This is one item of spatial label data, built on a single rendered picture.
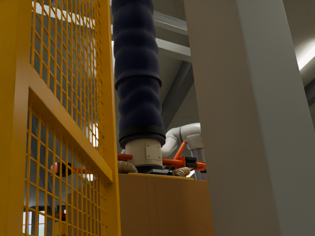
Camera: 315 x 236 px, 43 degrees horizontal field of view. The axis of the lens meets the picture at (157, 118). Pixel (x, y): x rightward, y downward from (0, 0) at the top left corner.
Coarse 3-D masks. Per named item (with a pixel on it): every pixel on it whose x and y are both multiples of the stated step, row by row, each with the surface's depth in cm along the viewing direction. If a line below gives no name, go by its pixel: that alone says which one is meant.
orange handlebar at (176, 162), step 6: (120, 156) 177; (126, 156) 179; (132, 156) 180; (162, 162) 190; (168, 162) 192; (174, 162) 193; (180, 162) 195; (198, 162) 202; (204, 162) 205; (198, 168) 206; (204, 168) 205; (90, 174) 199
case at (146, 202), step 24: (96, 192) 159; (120, 192) 152; (144, 192) 159; (168, 192) 166; (192, 192) 173; (96, 216) 156; (120, 216) 149; (144, 216) 155; (168, 216) 161; (192, 216) 168
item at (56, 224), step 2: (56, 222) 206; (58, 222) 204; (56, 224) 205; (58, 224) 203; (62, 224) 203; (64, 224) 204; (56, 226) 205; (58, 226) 203; (62, 226) 203; (64, 226) 203; (56, 228) 205; (58, 228) 202; (62, 228) 202; (64, 228) 203; (56, 230) 204; (58, 230) 202; (62, 230) 202; (64, 230) 203; (56, 232) 204; (58, 232) 202; (62, 232) 202; (64, 232) 202; (56, 234) 203; (58, 234) 201; (62, 234) 201; (64, 234) 202
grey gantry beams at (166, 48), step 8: (40, 8) 379; (48, 8) 385; (32, 16) 380; (40, 16) 381; (64, 24) 396; (88, 24) 405; (112, 40) 429; (160, 40) 455; (160, 48) 452; (168, 48) 457; (176, 48) 465; (184, 48) 472; (168, 56) 470; (176, 56) 471; (184, 56) 473
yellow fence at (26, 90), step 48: (0, 0) 58; (48, 0) 83; (96, 0) 142; (0, 48) 55; (48, 48) 79; (96, 48) 130; (0, 96) 52; (48, 96) 69; (0, 144) 49; (96, 144) 113; (0, 192) 47; (48, 192) 70
